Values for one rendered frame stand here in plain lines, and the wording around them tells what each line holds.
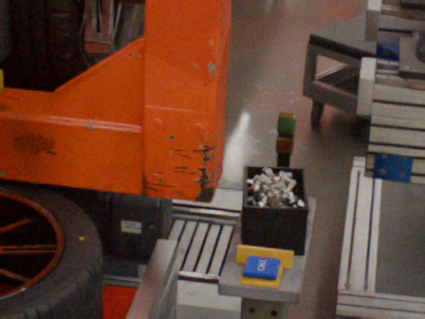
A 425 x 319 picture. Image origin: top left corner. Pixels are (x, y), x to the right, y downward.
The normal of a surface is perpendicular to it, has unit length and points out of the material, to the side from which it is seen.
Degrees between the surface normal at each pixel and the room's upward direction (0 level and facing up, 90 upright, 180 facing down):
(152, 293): 0
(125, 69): 90
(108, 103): 90
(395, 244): 0
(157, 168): 90
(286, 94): 0
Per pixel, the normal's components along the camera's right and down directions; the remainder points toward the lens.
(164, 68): -0.11, 0.42
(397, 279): 0.07, -0.90
